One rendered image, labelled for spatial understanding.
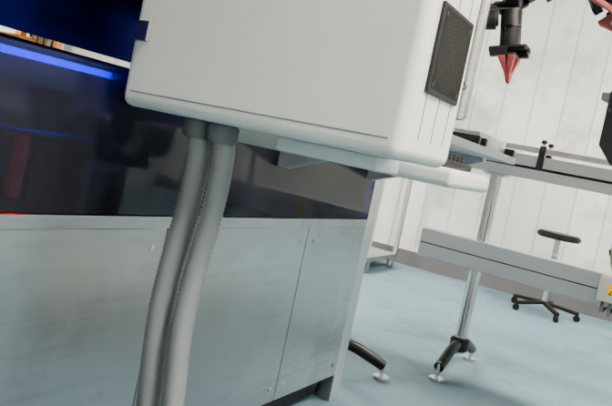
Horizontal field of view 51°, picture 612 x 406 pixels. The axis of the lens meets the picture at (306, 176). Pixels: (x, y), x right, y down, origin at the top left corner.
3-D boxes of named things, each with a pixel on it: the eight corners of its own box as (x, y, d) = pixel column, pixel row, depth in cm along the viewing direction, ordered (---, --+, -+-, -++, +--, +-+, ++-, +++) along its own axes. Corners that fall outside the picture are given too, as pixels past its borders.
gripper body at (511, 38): (494, 57, 185) (495, 32, 185) (530, 55, 179) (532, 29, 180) (487, 52, 179) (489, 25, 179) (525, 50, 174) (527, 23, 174)
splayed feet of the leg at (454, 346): (423, 378, 251) (431, 343, 250) (463, 355, 294) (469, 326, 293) (443, 385, 247) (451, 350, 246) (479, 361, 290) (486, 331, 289)
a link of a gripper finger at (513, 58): (493, 86, 184) (495, 53, 185) (519, 85, 181) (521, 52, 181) (486, 81, 178) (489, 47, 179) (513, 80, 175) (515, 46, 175)
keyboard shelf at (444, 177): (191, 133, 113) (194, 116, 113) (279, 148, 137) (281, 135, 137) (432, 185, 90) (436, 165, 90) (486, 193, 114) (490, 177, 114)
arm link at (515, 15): (523, 4, 176) (523, 10, 181) (496, 4, 178) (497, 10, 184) (521, 28, 176) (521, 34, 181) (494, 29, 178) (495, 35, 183)
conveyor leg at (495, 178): (443, 350, 269) (483, 169, 265) (450, 346, 276) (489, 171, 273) (464, 357, 264) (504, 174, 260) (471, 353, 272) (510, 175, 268)
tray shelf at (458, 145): (239, 103, 152) (241, 95, 152) (368, 137, 212) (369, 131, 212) (431, 137, 127) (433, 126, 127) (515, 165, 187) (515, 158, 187)
